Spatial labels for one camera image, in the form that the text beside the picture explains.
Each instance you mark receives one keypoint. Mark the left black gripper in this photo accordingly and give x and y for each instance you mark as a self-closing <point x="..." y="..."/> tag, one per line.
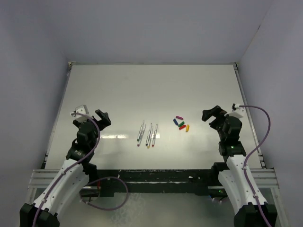
<point x="104" y="121"/>

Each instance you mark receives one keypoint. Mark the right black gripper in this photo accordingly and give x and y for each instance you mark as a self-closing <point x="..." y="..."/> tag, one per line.
<point x="216" y="111"/>

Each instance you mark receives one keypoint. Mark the green whiteboard marker pen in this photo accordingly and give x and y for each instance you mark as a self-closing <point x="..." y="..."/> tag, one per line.
<point x="140" y="130"/>

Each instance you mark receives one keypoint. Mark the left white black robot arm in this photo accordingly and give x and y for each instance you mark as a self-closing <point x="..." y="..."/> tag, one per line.
<point x="76" y="171"/>

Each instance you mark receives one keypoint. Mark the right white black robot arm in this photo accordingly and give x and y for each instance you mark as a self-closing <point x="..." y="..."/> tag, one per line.
<point x="250" y="207"/>

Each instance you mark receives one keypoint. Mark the purple whiteboard marker pen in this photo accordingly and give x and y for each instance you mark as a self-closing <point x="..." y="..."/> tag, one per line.
<point x="141" y="135"/>

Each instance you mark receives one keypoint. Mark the blue whiteboard marker pen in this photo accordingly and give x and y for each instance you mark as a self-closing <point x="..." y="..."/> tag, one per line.
<point x="148" y="135"/>

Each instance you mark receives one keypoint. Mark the yellow whiteboard marker pen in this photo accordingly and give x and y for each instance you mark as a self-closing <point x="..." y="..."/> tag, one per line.
<point x="150" y="137"/>

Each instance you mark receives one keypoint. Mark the red whiteboard marker pen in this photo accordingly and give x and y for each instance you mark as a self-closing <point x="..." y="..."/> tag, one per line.
<point x="154" y="135"/>

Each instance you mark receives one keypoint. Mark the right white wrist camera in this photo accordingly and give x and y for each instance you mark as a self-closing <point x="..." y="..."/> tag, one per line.
<point x="238" y="111"/>

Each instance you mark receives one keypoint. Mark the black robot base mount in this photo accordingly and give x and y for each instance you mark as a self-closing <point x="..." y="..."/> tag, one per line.
<point x="201" y="182"/>

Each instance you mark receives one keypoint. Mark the aluminium frame rail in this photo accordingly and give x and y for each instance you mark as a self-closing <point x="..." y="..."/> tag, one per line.
<point x="41" y="178"/>

